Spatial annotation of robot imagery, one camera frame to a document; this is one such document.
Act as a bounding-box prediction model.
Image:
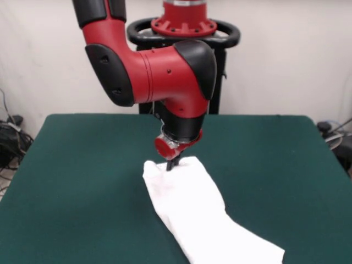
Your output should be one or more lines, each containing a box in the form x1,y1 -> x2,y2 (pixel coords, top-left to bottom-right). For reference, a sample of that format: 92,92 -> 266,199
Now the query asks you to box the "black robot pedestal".
126,18 -> 241,115

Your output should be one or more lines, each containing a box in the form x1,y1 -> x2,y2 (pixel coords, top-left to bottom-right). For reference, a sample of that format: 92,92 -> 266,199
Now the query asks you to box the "black power adapter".
7,114 -> 24,125

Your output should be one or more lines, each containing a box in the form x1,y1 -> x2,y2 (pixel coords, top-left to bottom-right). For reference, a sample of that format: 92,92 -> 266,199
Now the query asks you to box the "dark green table cloth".
0,113 -> 352,264

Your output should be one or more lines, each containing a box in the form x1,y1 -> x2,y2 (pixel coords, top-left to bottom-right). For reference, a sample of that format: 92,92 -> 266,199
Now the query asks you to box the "white towel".
142,156 -> 285,264

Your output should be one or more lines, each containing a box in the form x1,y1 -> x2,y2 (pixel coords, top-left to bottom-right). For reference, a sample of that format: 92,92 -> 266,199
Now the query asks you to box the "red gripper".
153,128 -> 204,173

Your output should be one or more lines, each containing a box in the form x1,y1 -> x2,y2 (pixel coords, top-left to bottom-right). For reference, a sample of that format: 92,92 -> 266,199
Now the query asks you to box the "black cable tangle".
0,87 -> 35,190

